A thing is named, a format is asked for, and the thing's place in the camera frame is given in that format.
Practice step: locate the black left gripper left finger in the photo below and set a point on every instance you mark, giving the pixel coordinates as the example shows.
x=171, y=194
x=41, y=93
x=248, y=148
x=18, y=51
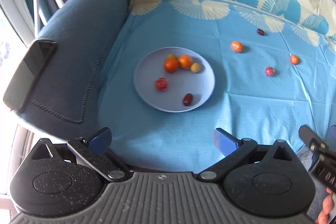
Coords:
x=90, y=153

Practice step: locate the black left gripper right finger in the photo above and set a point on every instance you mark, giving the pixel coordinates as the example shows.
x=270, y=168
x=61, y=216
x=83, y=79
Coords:
x=237, y=153

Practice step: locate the dark red jujube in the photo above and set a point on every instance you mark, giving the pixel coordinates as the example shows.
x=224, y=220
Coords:
x=188, y=99
x=260, y=32

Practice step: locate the yellow-brown round fruit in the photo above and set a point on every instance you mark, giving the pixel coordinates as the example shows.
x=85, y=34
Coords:
x=195, y=68

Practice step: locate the small orange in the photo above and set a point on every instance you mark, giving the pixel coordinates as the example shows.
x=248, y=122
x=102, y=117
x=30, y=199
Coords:
x=171, y=65
x=294, y=59

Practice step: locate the small yellow-orange fruit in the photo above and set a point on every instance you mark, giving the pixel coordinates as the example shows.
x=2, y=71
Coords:
x=171, y=56

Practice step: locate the person's right hand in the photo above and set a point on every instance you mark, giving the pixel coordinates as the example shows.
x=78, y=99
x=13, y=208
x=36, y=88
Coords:
x=327, y=207

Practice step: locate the blue fabric sofa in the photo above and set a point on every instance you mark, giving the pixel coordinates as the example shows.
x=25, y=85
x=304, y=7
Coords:
x=64, y=101

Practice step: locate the light purple plate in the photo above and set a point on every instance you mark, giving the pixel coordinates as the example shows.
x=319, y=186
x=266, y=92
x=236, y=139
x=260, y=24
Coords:
x=150, y=67

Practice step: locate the wrapped pink-red fruit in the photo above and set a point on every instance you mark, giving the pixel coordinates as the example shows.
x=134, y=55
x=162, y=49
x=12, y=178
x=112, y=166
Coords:
x=269, y=71

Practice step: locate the wrapped red fruit in plate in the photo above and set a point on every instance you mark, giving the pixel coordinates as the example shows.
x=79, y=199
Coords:
x=161, y=84

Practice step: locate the wrapped orange in plate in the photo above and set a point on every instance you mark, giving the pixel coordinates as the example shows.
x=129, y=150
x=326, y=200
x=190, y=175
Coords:
x=185, y=61

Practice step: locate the black smartphone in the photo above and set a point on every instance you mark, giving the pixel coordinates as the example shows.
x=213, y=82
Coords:
x=27, y=73

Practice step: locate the wrapped orange on cloth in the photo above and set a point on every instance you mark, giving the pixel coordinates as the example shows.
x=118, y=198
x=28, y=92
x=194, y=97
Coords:
x=237, y=46

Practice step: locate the blue patterned tablecloth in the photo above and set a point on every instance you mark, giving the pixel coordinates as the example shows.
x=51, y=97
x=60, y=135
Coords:
x=245, y=102

